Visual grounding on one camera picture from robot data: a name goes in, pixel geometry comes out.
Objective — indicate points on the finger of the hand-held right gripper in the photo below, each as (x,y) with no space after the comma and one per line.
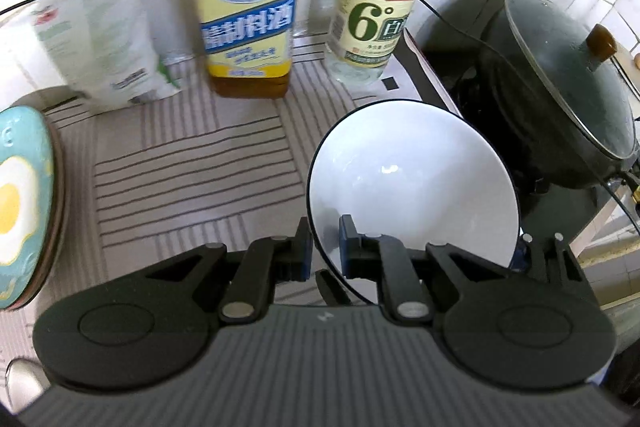
(555,267)

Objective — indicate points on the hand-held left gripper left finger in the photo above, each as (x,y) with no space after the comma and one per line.
(301,252)

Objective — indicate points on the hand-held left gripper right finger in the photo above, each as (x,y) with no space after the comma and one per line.
(345,239)

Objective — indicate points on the white bowl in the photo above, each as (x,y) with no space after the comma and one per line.
(400,187)

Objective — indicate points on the blue fried egg plate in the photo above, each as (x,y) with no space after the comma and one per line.
(20,207)

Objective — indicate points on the grey striped tablecloth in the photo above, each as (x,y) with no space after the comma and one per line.
(190,167)

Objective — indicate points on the glass wok lid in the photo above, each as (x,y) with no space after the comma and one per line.
(565,77)

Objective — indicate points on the dark wok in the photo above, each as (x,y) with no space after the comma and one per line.
(500,82)

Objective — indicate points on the black gas stove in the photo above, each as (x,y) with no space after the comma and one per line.
(445,72)

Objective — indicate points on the yellow label cooking wine bottle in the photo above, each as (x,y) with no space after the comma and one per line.
(245,32)

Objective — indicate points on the white plastic bag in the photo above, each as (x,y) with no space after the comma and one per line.
(100,42)

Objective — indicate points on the grey metal object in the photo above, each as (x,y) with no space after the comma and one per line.
(25,382)

